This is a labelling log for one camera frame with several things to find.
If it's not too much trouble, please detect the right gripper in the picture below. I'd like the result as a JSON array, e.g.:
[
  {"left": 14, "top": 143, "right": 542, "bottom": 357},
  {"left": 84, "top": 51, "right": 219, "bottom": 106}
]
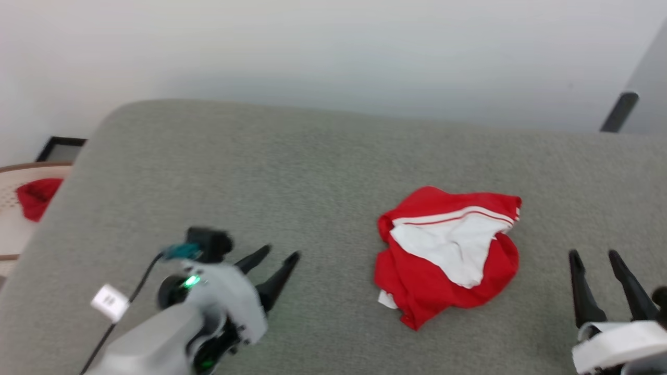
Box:
[{"left": 569, "top": 249, "right": 667, "bottom": 375}]

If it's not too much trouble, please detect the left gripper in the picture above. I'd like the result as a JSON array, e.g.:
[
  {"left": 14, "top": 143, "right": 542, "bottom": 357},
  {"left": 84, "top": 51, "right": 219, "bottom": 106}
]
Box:
[{"left": 180, "top": 244, "right": 302, "bottom": 345}]

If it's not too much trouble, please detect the red Bulls basketball jersey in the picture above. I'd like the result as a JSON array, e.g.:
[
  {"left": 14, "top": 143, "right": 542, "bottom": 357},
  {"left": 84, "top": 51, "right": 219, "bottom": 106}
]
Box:
[{"left": 374, "top": 186, "right": 523, "bottom": 332}]

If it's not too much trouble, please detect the grey panel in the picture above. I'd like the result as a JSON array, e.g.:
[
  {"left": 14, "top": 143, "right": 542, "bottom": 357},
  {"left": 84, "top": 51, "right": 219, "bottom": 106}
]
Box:
[{"left": 623, "top": 18, "right": 667, "bottom": 136}]

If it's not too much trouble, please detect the red cloth in basket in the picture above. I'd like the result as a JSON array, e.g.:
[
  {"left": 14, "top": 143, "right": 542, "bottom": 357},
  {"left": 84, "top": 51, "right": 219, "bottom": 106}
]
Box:
[{"left": 16, "top": 178, "right": 64, "bottom": 222}]

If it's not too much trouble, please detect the beige laundry basket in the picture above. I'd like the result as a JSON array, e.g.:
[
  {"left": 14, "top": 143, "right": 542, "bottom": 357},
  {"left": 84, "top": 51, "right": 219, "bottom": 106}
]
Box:
[{"left": 0, "top": 161, "right": 73, "bottom": 277}]

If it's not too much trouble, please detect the teal cable connector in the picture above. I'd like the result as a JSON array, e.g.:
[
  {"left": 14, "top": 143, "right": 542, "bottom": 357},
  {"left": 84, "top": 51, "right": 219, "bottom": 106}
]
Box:
[{"left": 162, "top": 243, "right": 202, "bottom": 261}]

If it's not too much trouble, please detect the white cable label tag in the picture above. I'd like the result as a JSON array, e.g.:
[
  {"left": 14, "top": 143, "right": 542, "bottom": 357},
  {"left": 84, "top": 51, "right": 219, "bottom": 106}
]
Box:
[{"left": 91, "top": 284, "right": 130, "bottom": 323}]

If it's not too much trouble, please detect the dark grey post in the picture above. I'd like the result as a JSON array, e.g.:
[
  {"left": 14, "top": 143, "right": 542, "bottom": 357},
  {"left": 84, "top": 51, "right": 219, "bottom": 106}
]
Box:
[{"left": 599, "top": 91, "right": 640, "bottom": 133}]

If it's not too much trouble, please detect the black picture frame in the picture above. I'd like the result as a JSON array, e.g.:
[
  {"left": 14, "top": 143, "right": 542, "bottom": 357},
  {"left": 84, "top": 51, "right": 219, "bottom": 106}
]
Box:
[{"left": 35, "top": 136, "right": 88, "bottom": 163}]

